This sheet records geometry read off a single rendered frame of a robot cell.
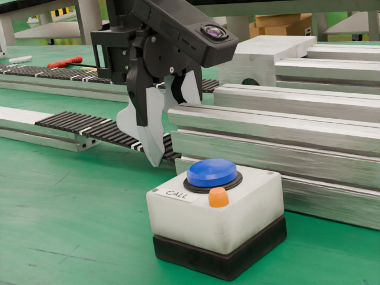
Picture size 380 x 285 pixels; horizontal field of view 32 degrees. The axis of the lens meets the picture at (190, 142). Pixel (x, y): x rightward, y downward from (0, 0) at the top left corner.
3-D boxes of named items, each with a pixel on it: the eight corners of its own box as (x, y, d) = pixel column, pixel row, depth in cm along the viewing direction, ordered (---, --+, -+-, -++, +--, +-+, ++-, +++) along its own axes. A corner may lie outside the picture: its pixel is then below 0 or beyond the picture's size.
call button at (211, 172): (178, 193, 53) (175, 171, 52) (210, 175, 55) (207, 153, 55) (217, 202, 50) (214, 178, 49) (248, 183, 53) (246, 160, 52)
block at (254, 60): (212, 128, 85) (202, 56, 82) (266, 100, 93) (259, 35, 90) (269, 135, 79) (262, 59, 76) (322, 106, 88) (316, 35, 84)
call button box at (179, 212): (154, 258, 54) (142, 189, 52) (225, 211, 61) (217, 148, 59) (230, 283, 49) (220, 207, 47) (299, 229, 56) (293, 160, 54)
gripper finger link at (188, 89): (176, 131, 81) (154, 64, 76) (213, 137, 77) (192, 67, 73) (160, 145, 79) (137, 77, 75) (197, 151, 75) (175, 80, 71)
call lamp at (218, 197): (204, 205, 48) (202, 190, 48) (217, 197, 49) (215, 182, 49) (220, 209, 47) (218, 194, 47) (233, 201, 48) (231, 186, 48)
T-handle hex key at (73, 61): (46, 72, 135) (44, 63, 134) (80, 61, 140) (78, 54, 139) (89, 78, 123) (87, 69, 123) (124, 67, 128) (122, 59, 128)
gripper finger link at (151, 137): (128, 160, 75) (128, 80, 74) (165, 168, 71) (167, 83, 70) (108, 164, 73) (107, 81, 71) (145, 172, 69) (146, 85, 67)
